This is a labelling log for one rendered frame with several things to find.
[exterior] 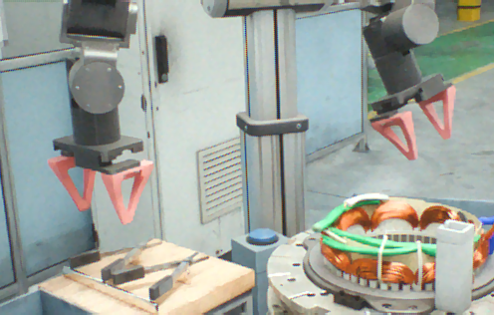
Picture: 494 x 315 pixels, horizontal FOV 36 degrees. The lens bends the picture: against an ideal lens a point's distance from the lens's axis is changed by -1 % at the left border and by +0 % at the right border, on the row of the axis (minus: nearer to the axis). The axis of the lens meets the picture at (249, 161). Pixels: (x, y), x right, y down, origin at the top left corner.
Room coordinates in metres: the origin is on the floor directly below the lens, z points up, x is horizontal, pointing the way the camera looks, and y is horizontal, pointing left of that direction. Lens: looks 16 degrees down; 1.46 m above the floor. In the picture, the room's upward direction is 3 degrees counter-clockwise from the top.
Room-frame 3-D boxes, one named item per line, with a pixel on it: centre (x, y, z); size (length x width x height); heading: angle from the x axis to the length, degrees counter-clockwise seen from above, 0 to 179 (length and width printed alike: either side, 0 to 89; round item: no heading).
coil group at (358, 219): (0.89, -0.12, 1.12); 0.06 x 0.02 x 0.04; 137
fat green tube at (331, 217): (0.87, -0.11, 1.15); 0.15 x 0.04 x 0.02; 137
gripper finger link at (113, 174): (0.89, 0.16, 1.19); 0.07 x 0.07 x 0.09; 49
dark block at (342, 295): (0.74, -0.10, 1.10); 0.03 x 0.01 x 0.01; 47
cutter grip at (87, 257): (0.91, 0.22, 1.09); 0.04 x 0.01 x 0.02; 123
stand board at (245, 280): (0.89, 0.14, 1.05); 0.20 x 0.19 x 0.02; 138
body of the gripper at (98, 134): (0.91, 0.18, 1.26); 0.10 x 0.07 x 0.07; 49
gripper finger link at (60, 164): (0.93, 0.21, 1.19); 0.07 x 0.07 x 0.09; 49
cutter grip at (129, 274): (0.85, 0.15, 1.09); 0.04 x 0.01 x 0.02; 123
